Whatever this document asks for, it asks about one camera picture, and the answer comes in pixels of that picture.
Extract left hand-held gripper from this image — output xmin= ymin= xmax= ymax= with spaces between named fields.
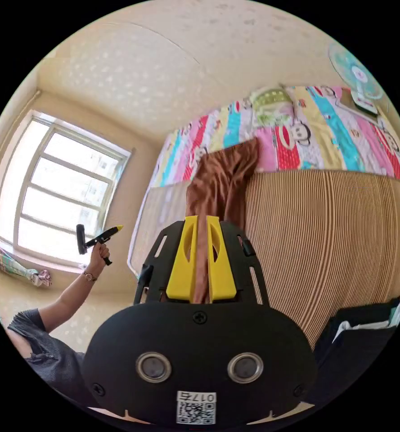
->
xmin=85 ymin=225 xmax=124 ymax=266

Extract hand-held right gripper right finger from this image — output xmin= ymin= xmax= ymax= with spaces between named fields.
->
xmin=206 ymin=216 xmax=237 ymax=303

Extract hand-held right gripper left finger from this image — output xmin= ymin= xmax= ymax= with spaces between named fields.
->
xmin=166 ymin=216 xmax=199 ymax=302

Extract brown pants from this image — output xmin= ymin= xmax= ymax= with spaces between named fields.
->
xmin=185 ymin=137 xmax=262 ymax=304

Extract person's left forearm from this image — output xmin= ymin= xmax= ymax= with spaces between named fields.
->
xmin=37 ymin=270 xmax=98 ymax=333

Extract person's left hand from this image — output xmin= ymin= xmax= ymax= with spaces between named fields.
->
xmin=86 ymin=242 xmax=111 ymax=276

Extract window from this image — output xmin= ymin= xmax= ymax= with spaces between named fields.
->
xmin=0 ymin=109 xmax=134 ymax=268

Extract bed with woven mat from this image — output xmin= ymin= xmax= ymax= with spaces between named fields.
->
xmin=127 ymin=85 xmax=400 ymax=351

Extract patterned curtain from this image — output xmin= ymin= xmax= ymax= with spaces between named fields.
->
xmin=0 ymin=234 xmax=53 ymax=288

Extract green printed pillow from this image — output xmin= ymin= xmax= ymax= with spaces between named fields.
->
xmin=249 ymin=87 xmax=296 ymax=127

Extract light blue fan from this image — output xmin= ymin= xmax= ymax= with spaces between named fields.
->
xmin=328 ymin=42 xmax=387 ymax=116

